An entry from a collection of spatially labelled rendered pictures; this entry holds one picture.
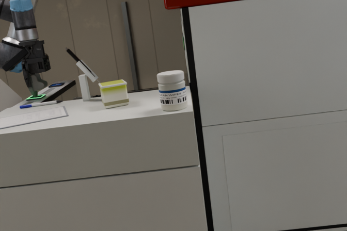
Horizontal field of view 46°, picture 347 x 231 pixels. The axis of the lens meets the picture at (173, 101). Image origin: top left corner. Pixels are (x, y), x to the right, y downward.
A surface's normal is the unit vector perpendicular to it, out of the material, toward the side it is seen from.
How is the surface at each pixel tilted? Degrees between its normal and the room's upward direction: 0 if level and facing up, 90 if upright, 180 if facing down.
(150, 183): 90
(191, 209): 90
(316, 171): 90
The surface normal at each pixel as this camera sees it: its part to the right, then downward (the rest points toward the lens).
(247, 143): -0.01, 0.22
